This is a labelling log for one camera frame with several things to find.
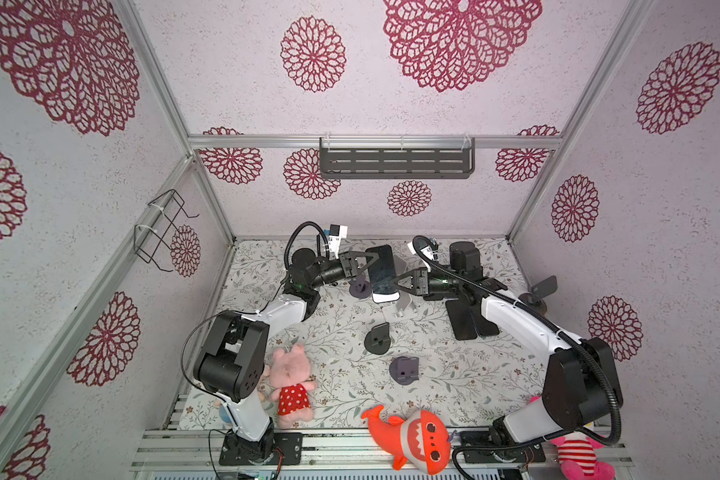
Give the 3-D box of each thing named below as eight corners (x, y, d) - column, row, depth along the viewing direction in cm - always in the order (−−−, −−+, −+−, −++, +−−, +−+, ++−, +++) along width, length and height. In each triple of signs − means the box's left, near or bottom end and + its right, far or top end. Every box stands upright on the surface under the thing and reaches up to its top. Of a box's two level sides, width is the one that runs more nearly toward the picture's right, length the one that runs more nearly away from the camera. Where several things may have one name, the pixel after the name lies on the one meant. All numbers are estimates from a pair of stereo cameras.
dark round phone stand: (390, 384, 86) (392, 377, 82) (389, 364, 90) (390, 356, 85) (417, 384, 86) (420, 377, 82) (414, 364, 90) (418, 356, 85)
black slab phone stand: (371, 359, 91) (372, 343, 83) (364, 346, 94) (365, 330, 85) (391, 349, 93) (394, 333, 85) (384, 337, 96) (387, 320, 87)
